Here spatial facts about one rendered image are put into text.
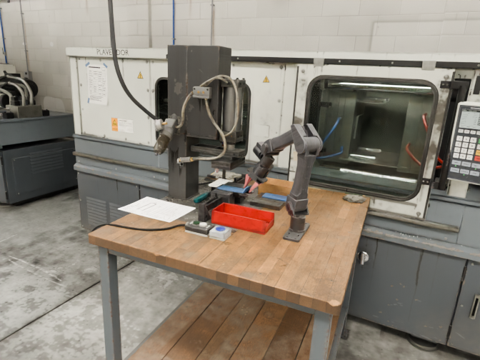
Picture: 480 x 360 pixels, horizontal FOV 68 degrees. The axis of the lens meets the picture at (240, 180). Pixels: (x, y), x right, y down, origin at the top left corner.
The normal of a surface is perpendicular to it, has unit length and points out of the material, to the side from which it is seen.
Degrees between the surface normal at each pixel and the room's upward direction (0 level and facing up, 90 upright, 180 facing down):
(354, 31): 90
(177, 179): 90
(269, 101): 90
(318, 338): 90
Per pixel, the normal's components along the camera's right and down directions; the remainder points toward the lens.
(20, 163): 0.89, 0.17
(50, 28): -0.46, 0.22
